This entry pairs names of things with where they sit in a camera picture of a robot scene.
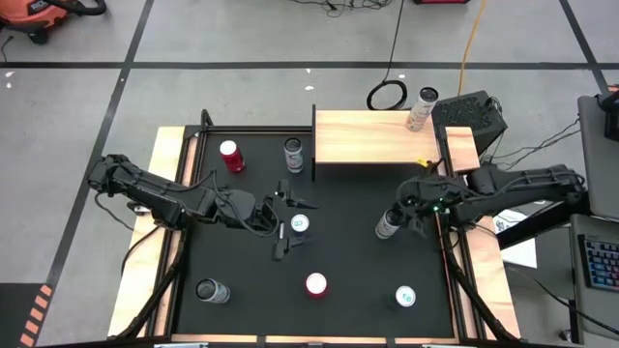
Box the black orange hazard floor mat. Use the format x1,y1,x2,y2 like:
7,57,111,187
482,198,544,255
0,282,54,348

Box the black coiled cable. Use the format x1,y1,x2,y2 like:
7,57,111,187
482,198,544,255
366,0,410,111

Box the gray desk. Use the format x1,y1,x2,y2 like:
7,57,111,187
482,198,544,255
497,192,619,348

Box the black keyboard coloured keys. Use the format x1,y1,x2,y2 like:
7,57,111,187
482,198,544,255
577,234,619,293

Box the black perforated computer case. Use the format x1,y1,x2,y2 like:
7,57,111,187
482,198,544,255
431,90,509,156

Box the orange shop vacuum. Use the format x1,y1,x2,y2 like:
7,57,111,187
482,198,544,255
0,0,72,44

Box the blue Red Bull can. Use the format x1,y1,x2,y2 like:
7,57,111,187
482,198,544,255
386,284,418,310
289,213,311,235

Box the red Coca-Cola Zero can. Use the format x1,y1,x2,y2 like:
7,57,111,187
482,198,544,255
219,139,247,174
305,272,329,300

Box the black desk device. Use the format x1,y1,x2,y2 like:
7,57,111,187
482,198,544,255
597,89,619,142

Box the Celsius Tropical Vibe can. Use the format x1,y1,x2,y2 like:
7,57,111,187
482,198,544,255
374,207,406,241

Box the black aluminium table frame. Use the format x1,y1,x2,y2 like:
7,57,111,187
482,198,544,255
115,108,521,342

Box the black cable bundle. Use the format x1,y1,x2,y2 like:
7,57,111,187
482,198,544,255
289,0,393,18

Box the wooden shelf black legs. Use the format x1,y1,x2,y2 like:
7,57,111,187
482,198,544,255
311,103,442,183

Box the white paper sheet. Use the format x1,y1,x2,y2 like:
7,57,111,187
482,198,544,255
492,208,538,270

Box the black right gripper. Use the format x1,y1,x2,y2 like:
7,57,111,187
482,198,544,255
397,188,458,239

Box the Celsius Peach Vibe can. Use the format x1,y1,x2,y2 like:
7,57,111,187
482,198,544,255
282,137,306,174

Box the white Celsius can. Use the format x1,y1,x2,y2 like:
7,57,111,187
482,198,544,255
194,277,232,305
404,86,440,133

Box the yellow extension cable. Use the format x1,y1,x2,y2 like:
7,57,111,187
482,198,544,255
457,0,487,98

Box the black vacuum hose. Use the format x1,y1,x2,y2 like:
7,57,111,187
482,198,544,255
45,0,107,16

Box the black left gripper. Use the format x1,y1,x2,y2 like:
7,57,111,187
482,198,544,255
251,179,319,262

